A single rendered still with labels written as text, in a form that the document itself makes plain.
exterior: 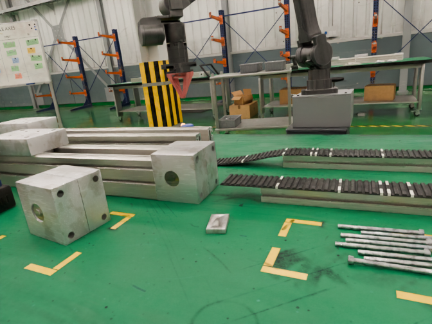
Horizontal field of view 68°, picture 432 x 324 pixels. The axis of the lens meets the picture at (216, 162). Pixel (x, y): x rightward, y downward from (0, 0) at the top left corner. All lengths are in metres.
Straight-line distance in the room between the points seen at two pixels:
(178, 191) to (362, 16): 7.78
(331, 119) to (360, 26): 7.11
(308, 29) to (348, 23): 7.08
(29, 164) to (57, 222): 0.34
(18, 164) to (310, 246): 0.69
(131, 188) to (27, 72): 5.80
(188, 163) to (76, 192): 0.19
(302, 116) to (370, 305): 0.85
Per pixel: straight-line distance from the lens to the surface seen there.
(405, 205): 0.57
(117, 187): 0.69
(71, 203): 0.55
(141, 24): 0.94
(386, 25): 8.21
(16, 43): 6.46
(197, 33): 9.26
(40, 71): 6.28
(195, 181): 0.58
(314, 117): 1.15
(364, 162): 0.73
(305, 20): 1.15
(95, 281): 0.46
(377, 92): 5.48
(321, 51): 1.15
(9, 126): 1.21
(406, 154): 0.74
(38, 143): 0.85
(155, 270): 0.44
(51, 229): 0.57
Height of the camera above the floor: 1.03
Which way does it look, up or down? 17 degrees down
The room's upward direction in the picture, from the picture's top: 6 degrees counter-clockwise
